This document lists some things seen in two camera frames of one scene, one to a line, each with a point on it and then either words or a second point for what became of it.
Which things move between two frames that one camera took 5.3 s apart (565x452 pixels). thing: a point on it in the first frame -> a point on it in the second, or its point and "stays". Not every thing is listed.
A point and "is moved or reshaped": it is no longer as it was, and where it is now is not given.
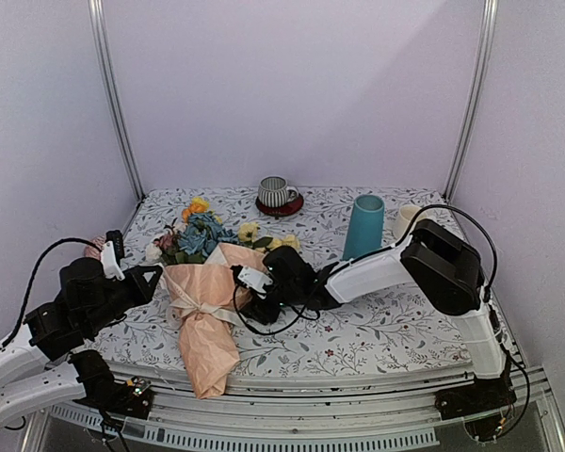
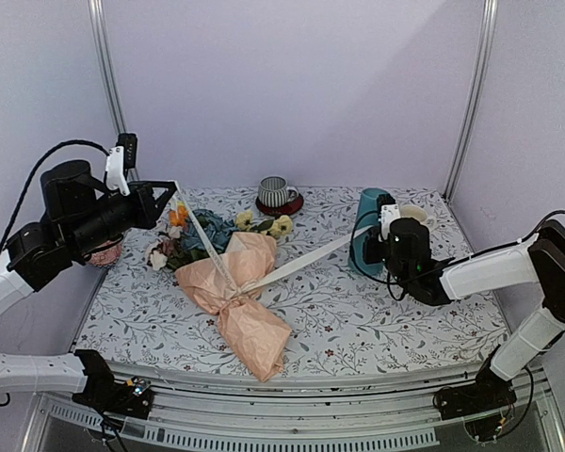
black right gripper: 258,312 -> 371,254
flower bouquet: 211,271 is moved or reshaped
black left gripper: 143,290 -> 150,210
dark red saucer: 286,209 stays
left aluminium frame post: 98,8 stays
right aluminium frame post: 477,92 stays
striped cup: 273,191 stays
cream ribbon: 183,310 -> 291,269
